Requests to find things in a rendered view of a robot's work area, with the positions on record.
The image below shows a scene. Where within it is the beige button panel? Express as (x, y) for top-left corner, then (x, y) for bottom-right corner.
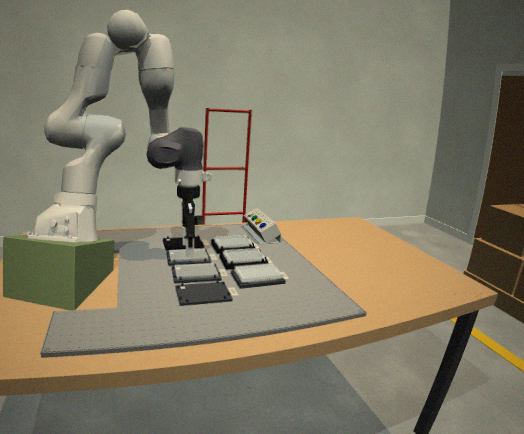
(243, 208), (281, 244)

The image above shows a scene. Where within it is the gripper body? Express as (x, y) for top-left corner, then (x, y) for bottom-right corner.
(177, 185), (200, 207)

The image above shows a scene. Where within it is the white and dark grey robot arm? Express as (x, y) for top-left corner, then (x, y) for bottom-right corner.
(25, 10), (211, 243)

